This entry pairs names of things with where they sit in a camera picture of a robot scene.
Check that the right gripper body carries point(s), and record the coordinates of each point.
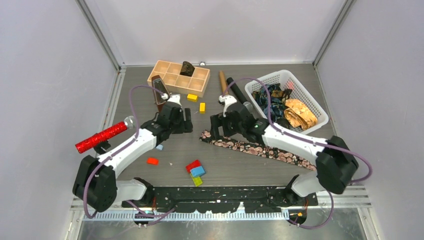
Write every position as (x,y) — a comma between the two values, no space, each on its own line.
(230,129)

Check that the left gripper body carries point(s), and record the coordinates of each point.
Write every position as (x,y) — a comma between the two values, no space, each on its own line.
(178,127)

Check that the black pink floral tie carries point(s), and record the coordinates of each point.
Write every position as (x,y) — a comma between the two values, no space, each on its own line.
(257,149)

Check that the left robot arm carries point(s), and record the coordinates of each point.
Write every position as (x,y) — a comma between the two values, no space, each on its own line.
(96,181)

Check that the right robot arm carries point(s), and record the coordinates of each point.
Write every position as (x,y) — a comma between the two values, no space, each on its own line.
(334,163)

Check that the black microphone silver head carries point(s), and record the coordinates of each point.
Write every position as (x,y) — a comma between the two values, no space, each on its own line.
(239,95)

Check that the yellow block upright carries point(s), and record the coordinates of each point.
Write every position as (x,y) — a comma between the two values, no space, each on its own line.
(202,108)

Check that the yellow block near tray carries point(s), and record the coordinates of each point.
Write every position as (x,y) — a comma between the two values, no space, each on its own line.
(192,97)

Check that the red toy brick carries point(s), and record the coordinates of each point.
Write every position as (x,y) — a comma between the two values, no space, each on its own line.
(193,165)

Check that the brown wooden metronome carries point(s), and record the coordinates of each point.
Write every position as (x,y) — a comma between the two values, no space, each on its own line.
(159,88)

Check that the wooden compartment tray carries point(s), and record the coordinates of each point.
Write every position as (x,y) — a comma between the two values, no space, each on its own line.
(169,72)

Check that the red glitter microphone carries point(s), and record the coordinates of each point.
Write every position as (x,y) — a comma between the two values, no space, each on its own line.
(105,135)

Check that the blue toy brick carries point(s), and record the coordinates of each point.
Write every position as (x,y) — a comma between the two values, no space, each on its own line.
(197,171)

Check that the blue patterned tie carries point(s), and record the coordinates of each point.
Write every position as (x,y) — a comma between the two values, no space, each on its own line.
(278,98)

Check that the orange red small brick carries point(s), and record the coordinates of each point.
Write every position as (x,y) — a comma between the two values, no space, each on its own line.
(152,161)

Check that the dark rolled tie in tray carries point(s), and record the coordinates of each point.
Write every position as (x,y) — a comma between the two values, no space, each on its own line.
(187,69)

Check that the yellow green translucent brick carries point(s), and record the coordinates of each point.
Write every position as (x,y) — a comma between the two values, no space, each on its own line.
(196,180)

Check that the orange gold tie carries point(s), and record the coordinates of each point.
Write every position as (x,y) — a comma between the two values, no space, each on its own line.
(299,115)

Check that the white plastic basket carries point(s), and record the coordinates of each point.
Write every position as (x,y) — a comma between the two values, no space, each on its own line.
(287,80)

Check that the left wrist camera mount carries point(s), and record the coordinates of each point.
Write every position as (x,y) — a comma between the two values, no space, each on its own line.
(171,100)

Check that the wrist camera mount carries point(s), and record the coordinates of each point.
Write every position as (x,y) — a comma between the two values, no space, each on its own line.
(227,101)
(171,100)

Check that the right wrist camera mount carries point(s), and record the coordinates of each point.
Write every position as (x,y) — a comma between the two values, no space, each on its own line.
(227,101)

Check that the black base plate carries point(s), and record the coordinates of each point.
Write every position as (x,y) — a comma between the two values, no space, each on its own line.
(220,199)

